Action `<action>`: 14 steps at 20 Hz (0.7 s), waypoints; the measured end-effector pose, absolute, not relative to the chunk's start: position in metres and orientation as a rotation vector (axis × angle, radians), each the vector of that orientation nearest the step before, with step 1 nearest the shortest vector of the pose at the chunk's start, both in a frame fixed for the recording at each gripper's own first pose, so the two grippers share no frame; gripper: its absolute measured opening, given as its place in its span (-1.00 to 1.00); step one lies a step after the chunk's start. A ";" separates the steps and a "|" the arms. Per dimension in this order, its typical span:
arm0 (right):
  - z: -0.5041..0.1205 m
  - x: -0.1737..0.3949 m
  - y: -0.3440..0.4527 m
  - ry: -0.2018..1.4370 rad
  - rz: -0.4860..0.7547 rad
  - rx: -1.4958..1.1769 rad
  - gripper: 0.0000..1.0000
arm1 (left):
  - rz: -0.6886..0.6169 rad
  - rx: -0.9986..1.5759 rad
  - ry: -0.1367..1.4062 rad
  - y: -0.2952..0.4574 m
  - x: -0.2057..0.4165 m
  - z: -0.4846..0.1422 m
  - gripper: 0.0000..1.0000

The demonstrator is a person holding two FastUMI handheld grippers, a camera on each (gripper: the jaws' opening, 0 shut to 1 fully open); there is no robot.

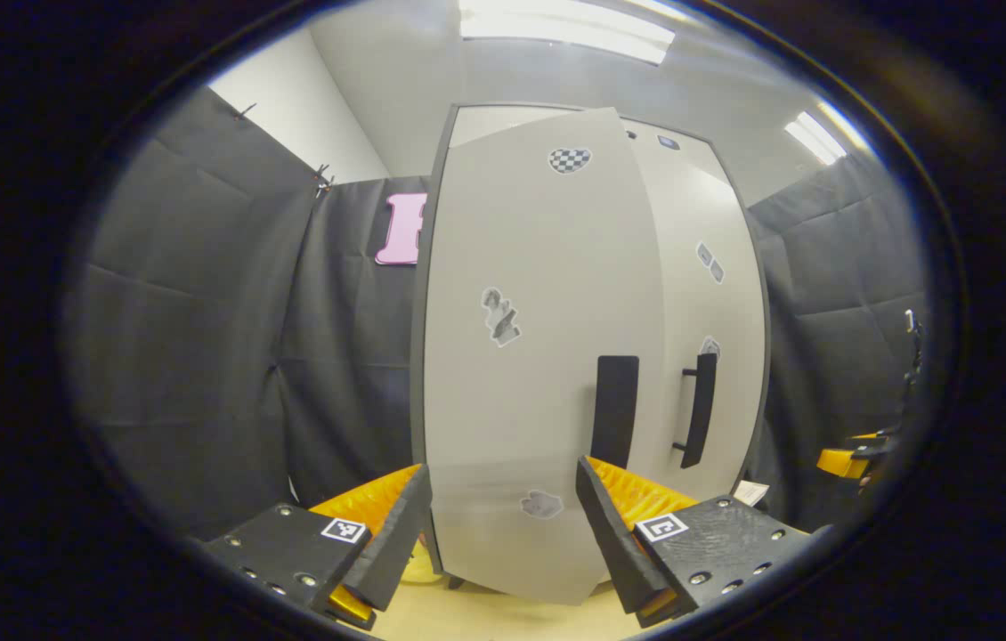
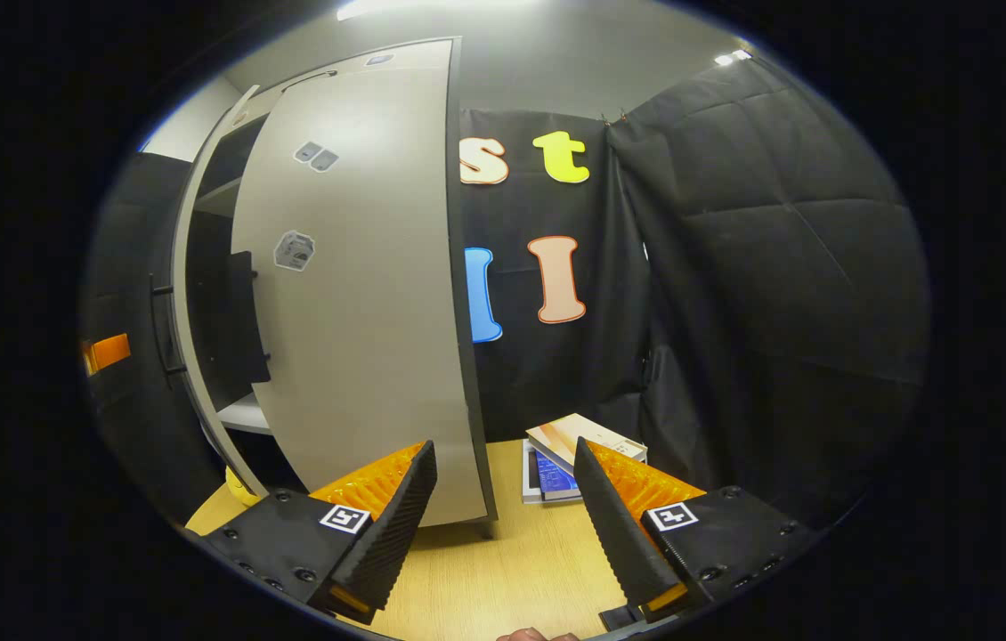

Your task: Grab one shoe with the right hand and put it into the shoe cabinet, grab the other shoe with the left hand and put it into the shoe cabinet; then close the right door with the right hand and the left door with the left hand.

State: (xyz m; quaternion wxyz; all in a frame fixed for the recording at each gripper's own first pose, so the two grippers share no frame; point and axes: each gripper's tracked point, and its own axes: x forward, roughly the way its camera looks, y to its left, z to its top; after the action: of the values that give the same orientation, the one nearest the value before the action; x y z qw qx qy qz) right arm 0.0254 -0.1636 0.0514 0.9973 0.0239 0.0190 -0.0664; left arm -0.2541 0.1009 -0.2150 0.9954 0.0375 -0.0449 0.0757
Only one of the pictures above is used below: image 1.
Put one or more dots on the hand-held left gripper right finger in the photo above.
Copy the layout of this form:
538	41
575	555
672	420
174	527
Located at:
614	543

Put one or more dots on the white shoe cabinet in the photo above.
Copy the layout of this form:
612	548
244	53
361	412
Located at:
467	125

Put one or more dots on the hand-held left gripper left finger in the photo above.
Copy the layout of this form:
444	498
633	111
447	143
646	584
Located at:
396	543

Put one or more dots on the ceiling light panel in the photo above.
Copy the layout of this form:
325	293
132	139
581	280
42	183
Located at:
565	31
815	138

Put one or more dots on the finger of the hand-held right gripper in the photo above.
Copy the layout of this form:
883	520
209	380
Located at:
841	461

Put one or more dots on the black backdrop cloth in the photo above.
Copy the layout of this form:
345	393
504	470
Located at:
832	294
200	338

